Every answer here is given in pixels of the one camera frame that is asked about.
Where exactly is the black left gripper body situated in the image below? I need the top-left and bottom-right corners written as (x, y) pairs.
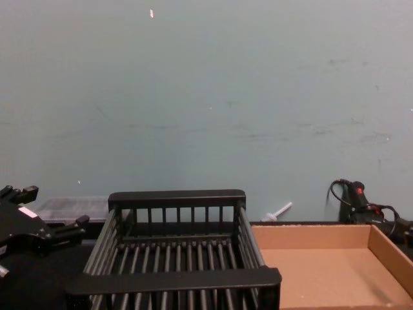
top-left (0, 200), bottom-right (50, 259)

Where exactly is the clear plastic case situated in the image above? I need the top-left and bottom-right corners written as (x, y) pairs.
top-left (34, 196), bottom-right (111, 225)

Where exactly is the black table cloth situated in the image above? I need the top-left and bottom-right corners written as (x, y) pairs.
top-left (0, 219), bottom-right (413, 310)

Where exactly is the black rack with steel bars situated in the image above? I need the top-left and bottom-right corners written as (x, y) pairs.
top-left (64, 189), bottom-right (283, 310)

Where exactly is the small white plastic piece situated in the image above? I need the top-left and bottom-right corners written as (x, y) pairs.
top-left (261, 201), bottom-right (294, 223)

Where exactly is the shallow brown cardboard tray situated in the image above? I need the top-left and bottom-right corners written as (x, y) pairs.
top-left (250, 223), bottom-right (413, 310)

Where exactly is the black tool cord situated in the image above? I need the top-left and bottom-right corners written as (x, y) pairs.
top-left (326, 178), bottom-right (399, 238)

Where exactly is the black corded tool red switch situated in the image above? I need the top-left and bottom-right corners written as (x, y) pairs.
top-left (350, 181), bottom-right (413, 247)

